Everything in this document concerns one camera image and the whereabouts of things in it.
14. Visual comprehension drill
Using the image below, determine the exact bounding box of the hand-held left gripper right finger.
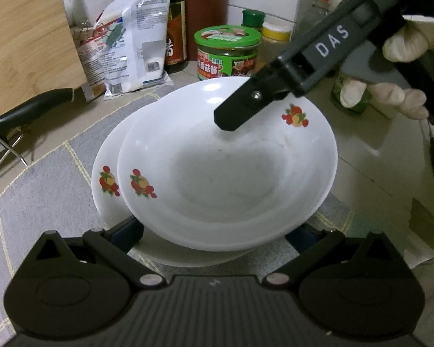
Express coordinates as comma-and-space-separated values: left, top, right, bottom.
262, 224, 411, 290

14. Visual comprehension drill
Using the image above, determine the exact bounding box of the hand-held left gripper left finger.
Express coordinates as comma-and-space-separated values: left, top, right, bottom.
22, 216, 164, 290

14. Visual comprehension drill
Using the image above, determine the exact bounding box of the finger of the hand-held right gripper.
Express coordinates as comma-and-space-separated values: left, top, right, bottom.
214, 56, 304, 132

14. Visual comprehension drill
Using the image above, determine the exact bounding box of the deep white fruit-print plate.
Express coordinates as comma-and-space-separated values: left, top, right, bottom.
117, 76, 338, 252

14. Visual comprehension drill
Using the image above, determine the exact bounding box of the large white fruit-print plate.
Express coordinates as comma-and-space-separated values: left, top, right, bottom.
91, 83, 311, 268

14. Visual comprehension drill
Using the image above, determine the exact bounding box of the person's right hand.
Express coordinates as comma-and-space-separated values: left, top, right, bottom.
340, 15, 434, 120

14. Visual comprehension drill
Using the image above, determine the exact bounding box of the green glass bottle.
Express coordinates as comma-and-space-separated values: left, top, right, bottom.
330, 69, 373, 116

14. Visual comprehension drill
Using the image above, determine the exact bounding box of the yellow spice bottle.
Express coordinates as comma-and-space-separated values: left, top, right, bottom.
255, 21, 293, 73

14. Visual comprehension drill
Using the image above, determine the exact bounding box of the green lid sauce jar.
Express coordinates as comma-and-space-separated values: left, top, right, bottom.
194, 25, 263, 81

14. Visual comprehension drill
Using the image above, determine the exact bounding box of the grey checked placemat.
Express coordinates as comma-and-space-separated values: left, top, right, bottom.
0, 87, 362, 337

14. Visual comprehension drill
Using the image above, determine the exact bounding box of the green cap bottle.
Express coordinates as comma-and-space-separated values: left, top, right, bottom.
241, 9, 266, 31

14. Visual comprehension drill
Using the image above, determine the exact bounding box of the dark soy sauce bottle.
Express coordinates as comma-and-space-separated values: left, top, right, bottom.
145, 0, 189, 75

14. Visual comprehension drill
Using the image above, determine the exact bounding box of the reddish brown container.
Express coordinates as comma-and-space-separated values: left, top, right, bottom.
172, 0, 232, 64

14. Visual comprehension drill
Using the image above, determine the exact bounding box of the white plastic packet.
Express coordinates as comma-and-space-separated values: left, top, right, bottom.
104, 0, 175, 101

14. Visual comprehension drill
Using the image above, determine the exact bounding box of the printed plastic packet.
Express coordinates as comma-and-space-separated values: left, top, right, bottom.
76, 0, 134, 96

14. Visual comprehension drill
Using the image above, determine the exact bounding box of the bamboo cutting board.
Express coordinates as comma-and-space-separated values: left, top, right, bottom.
0, 0, 87, 116

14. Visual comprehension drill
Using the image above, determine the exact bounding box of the black-handled cleaver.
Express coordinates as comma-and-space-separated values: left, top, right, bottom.
0, 87, 75, 163

